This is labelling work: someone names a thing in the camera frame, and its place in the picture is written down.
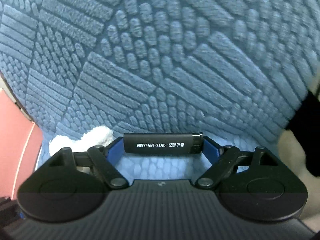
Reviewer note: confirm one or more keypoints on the white fluffy Y-shaped object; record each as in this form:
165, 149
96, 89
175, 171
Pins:
100, 135

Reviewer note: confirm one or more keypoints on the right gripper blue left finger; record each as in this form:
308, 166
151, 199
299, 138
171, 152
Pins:
115, 150

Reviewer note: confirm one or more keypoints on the black lighter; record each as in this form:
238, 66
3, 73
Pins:
163, 143

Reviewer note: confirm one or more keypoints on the black white cream blanket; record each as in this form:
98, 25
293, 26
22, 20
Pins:
298, 148

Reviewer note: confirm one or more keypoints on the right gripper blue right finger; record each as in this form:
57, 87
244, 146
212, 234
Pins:
211, 150

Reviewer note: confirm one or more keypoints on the pink cardboard box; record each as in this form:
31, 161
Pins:
21, 140

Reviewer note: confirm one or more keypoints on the blue quilted sofa cover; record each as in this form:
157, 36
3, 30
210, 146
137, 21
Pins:
236, 70

